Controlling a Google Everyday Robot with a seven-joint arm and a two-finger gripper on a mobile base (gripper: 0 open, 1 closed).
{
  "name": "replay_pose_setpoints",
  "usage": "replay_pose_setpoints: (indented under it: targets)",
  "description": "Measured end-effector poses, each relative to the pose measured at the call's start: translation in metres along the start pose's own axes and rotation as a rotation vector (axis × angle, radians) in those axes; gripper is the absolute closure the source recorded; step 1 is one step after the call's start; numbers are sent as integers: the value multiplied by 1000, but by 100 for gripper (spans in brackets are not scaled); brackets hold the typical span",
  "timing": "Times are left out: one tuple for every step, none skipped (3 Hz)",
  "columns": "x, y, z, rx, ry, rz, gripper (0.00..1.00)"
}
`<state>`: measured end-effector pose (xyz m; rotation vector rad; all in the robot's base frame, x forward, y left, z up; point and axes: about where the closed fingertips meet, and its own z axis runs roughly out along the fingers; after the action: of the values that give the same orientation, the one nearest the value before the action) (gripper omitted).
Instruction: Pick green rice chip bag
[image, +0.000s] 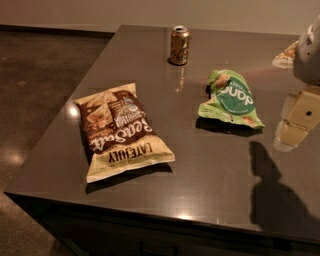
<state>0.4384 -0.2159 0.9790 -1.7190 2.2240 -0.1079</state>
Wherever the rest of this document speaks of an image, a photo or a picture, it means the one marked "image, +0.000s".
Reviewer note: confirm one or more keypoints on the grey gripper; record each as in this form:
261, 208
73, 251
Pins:
308, 56

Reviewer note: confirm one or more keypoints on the gold soda can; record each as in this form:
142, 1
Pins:
180, 41

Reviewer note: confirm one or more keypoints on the yellow snack bag at edge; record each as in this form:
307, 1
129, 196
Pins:
285, 59

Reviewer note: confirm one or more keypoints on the green rice chip bag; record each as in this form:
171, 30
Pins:
230, 100

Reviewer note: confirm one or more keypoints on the brown Late July chip bag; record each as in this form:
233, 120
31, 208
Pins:
118, 133

